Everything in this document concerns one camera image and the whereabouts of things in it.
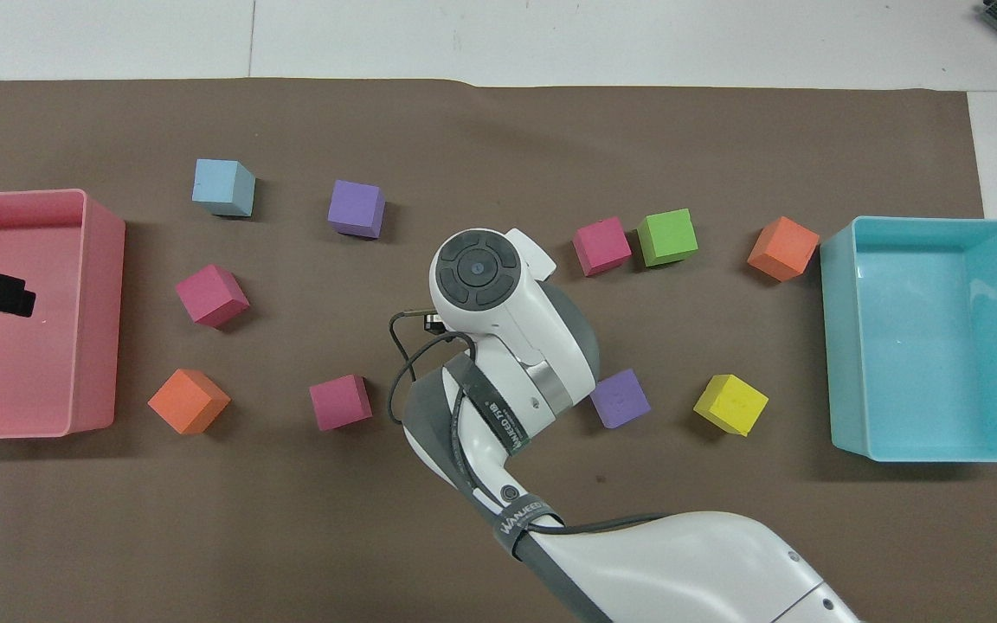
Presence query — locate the magenta foam block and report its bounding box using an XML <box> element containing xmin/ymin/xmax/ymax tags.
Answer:
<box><xmin>175</xmin><ymin>264</ymin><xmax>251</xmax><ymax>329</ymax></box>
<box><xmin>572</xmin><ymin>216</ymin><xmax>633</xmax><ymax>278</ymax></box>
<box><xmin>308</xmin><ymin>374</ymin><xmax>374</xmax><ymax>433</ymax></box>

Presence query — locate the purple foam block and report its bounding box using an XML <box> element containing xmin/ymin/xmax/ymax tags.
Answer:
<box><xmin>327</xmin><ymin>179</ymin><xmax>386</xmax><ymax>240</ymax></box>
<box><xmin>589</xmin><ymin>368</ymin><xmax>652</xmax><ymax>430</ymax></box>

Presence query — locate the green foam block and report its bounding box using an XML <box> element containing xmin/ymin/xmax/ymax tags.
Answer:
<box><xmin>636</xmin><ymin>208</ymin><xmax>699</xmax><ymax>267</ymax></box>

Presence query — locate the yellow foam block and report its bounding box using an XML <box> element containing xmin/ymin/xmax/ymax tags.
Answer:
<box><xmin>692</xmin><ymin>373</ymin><xmax>769</xmax><ymax>438</ymax></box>

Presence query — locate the orange foam block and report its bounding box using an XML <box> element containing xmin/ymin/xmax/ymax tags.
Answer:
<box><xmin>746</xmin><ymin>215</ymin><xmax>821</xmax><ymax>283</ymax></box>
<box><xmin>147</xmin><ymin>369</ymin><xmax>232</xmax><ymax>436</ymax></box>

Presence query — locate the light blue foam block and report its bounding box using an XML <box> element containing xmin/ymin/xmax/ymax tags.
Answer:
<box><xmin>191</xmin><ymin>158</ymin><xmax>256</xmax><ymax>218</ymax></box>

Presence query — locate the cyan plastic bin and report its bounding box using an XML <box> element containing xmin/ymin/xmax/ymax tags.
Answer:
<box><xmin>820</xmin><ymin>215</ymin><xmax>997</xmax><ymax>462</ymax></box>

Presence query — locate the pink plastic bin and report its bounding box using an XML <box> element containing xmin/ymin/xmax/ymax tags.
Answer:
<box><xmin>0</xmin><ymin>189</ymin><xmax>127</xmax><ymax>441</ymax></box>

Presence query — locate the black cable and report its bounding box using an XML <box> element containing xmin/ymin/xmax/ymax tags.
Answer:
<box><xmin>388</xmin><ymin>307</ymin><xmax>669</xmax><ymax>536</ymax></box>

